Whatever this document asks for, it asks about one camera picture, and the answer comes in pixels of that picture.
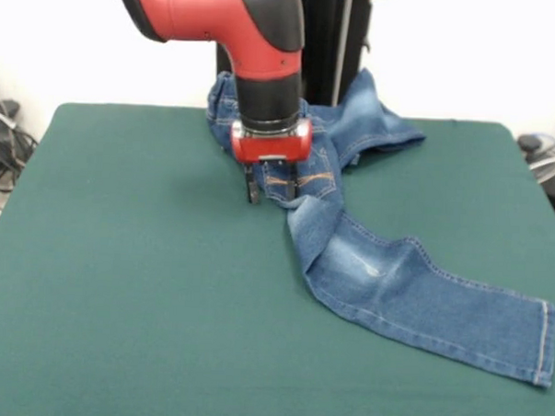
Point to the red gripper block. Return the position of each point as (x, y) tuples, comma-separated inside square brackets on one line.
[(271, 148)]

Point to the blue denim jeans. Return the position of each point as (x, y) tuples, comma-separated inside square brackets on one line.
[(393, 291)]

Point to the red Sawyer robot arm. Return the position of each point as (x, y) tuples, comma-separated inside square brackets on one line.
[(248, 31)]

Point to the dark green table cloth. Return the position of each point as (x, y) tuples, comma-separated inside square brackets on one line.
[(141, 280)]

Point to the grey swivel chair base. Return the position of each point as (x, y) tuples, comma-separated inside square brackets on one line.
[(6, 108), (548, 169)]

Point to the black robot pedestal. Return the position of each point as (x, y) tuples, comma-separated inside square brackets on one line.
[(330, 44)]

